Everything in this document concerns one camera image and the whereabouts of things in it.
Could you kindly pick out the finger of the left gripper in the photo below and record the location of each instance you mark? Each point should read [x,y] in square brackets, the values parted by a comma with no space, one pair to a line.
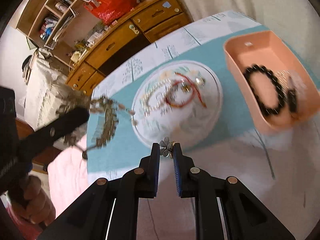
[37,142]

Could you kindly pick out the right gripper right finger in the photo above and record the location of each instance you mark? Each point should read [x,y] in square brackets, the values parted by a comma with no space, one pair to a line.
[224,208]

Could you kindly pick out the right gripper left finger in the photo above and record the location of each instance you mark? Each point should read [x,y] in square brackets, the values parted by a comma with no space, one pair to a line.
[108,209]

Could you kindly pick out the gold chain comb ornament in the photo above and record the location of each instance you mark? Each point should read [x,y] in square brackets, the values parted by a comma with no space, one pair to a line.
[107,110]

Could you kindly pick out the silver flower brooch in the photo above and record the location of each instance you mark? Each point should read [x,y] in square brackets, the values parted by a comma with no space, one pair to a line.
[166,147]

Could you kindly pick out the left human hand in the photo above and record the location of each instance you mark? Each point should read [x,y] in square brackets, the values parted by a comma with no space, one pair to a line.
[30,202]

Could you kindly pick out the pink blanket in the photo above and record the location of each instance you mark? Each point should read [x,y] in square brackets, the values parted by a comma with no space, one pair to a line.
[68,177]

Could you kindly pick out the white lace-covered furniture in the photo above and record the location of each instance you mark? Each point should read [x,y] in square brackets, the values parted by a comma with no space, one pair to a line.
[46,92]

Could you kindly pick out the wooden bookshelf hutch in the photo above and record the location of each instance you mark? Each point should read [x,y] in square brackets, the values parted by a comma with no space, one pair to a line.
[39,20]

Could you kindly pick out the pink plastic tray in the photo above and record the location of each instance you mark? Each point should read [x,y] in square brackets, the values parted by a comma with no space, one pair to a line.
[277,89]

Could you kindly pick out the tree-print tablecloth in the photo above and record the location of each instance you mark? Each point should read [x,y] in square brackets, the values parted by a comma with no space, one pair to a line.
[282,170]

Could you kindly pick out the small gold charm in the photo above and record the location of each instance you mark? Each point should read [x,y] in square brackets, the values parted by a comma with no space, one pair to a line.
[185,87]

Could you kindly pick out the round pearl brooch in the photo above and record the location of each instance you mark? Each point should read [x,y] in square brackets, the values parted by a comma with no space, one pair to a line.
[200,82]

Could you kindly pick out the red plastic bag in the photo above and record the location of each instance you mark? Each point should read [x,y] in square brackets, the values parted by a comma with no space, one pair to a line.
[110,10]

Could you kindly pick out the wooden desk with drawers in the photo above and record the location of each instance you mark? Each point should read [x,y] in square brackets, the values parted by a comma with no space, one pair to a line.
[147,23]

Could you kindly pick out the white floral curtain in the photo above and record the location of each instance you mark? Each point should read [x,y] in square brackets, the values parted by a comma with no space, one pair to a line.
[295,21]

